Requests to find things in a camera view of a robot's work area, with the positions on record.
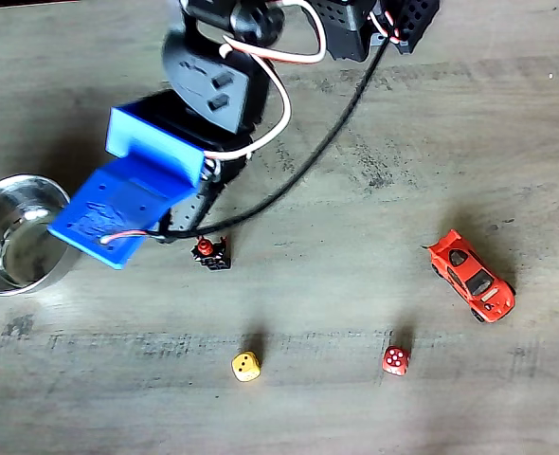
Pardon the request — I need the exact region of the red die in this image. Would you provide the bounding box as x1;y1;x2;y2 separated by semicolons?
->
381;345;411;377

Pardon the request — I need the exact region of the red black lego figure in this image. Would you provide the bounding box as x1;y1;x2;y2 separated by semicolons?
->
190;235;233;273

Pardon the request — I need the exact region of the steel bowl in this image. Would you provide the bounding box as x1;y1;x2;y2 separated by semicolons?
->
0;173;82;298

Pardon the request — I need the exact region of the red toy car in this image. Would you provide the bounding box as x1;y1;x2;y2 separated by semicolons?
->
421;228;517;324

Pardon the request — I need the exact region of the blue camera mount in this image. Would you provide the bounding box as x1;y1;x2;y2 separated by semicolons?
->
46;106;206;271

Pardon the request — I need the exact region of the orange-yellow die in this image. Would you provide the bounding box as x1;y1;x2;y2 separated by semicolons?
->
230;350;262;383

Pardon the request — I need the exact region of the black camera cable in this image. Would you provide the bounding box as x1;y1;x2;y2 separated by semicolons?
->
155;40;392;243

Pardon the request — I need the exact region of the white servo cable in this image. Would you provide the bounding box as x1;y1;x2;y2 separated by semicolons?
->
202;46;294;162
368;8;404;47
218;0;329;66

